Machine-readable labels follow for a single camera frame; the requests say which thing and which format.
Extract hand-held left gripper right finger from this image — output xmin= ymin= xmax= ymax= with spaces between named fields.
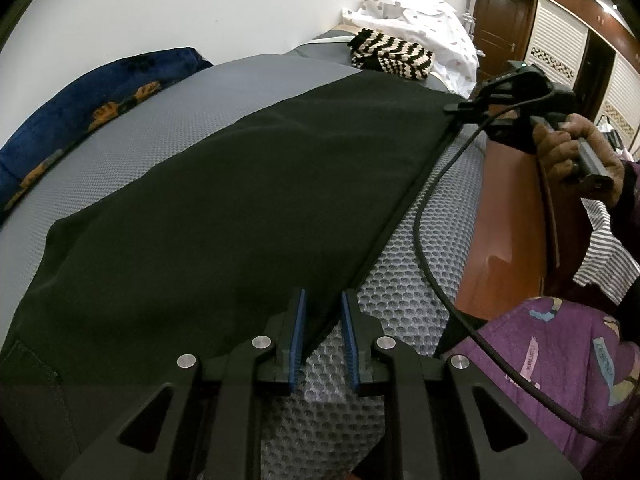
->
xmin=341 ymin=289 xmax=586 ymax=480

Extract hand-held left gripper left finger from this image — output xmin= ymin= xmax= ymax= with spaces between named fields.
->
xmin=60 ymin=287 xmax=308 ymax=480

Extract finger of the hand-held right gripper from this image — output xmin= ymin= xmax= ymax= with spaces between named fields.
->
xmin=442 ymin=94 xmax=496 ymax=117

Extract black pants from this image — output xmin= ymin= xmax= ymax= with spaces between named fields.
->
xmin=0 ymin=67 xmax=463 ymax=466

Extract person's right forearm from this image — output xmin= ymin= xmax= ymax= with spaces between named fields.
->
xmin=614 ymin=159 xmax=640 ymax=251

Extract person's right hand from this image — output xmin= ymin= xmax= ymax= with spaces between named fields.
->
xmin=531 ymin=112 xmax=626 ymax=208

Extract white louvered wardrobe door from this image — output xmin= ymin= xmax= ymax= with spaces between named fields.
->
xmin=597 ymin=52 xmax=640 ymax=153
xmin=525 ymin=0 xmax=591 ymax=91

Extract brown wooden door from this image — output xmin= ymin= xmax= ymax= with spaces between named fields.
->
xmin=472 ymin=0 xmax=536 ymax=73

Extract black and white striped knit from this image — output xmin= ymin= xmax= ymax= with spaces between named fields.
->
xmin=347 ymin=29 xmax=436 ymax=81

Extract grey and white striped cloth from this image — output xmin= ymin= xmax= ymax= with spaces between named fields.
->
xmin=572 ymin=200 xmax=640 ymax=296

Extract person's purple printed clothing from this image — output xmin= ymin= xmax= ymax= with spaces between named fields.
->
xmin=440 ymin=296 xmax=640 ymax=480

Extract grey mesh mattress mat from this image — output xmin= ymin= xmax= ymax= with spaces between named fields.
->
xmin=0 ymin=27 xmax=493 ymax=480

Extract blue patterned pillow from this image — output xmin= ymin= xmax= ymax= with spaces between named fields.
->
xmin=0 ymin=47 xmax=216 ymax=226

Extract black cable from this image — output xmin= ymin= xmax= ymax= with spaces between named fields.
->
xmin=414 ymin=91 xmax=621 ymax=443

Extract brown wooden bed frame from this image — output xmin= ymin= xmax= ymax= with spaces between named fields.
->
xmin=455 ymin=135 xmax=551 ymax=321

